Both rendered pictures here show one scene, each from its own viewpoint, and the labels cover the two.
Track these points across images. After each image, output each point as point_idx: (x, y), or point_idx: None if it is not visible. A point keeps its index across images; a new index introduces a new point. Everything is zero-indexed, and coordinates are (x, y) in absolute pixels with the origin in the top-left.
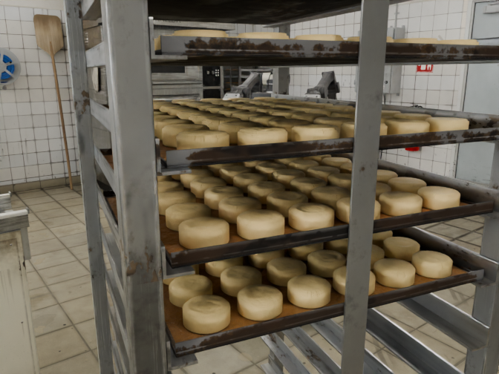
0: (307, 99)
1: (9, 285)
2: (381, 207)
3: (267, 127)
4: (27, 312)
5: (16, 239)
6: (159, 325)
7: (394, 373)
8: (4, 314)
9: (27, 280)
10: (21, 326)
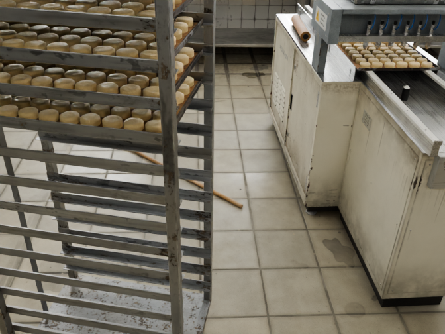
0: (102, 57)
1: (403, 188)
2: None
3: None
4: (401, 221)
5: (418, 158)
6: None
7: (13, 202)
8: (395, 206)
9: (410, 197)
10: (395, 226)
